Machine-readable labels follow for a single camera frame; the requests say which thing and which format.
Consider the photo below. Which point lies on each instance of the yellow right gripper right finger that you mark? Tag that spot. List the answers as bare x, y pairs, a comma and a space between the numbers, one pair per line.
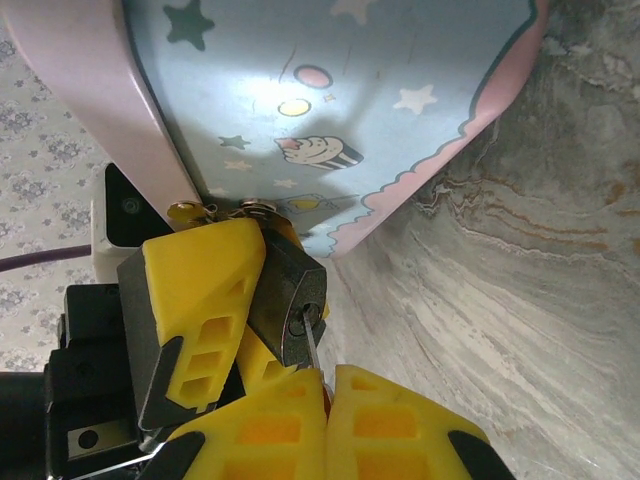
340, 450

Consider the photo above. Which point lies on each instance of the small black padlock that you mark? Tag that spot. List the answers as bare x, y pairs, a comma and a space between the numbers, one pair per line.
285, 280

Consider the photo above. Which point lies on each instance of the small silver key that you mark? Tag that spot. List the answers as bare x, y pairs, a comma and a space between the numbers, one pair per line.
311, 345

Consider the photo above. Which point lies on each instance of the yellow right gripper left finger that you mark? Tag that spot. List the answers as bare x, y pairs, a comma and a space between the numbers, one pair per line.
300, 400

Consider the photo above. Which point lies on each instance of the pastel cartoon storage box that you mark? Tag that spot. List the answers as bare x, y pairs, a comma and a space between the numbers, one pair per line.
350, 75

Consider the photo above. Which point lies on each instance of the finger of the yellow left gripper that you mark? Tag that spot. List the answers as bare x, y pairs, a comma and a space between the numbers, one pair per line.
200, 270
255, 362

